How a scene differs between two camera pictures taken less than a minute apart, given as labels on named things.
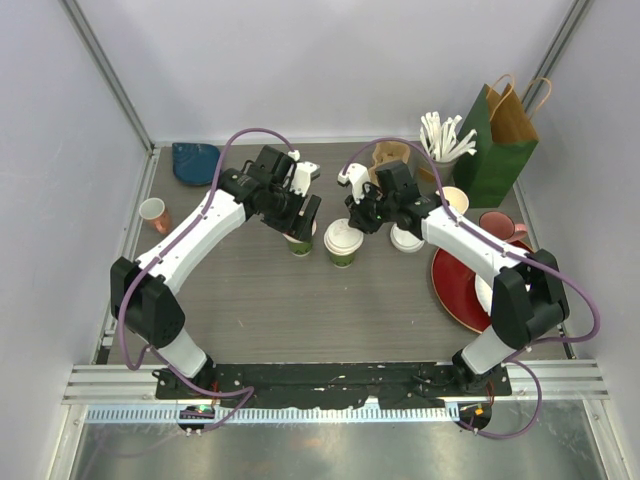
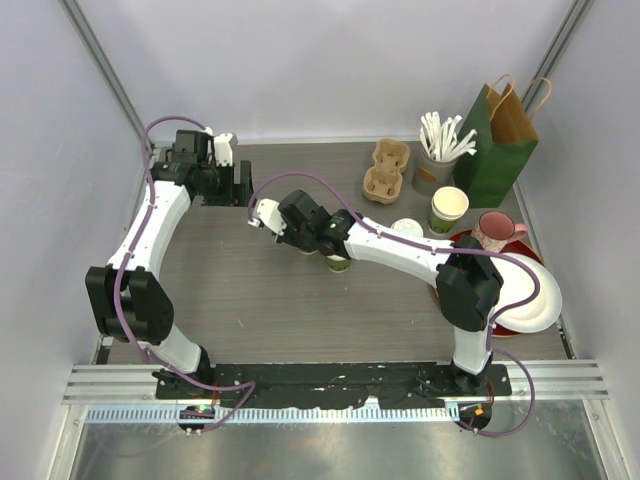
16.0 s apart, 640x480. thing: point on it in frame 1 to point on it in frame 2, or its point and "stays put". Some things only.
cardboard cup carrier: x=386 y=152 stays put
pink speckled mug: x=502 y=226 stays put
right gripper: x=357 y=215 to x=286 y=238
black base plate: x=330 y=385 stays put
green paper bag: x=504 y=142 stays put
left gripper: x=304 y=226 to x=234 y=195
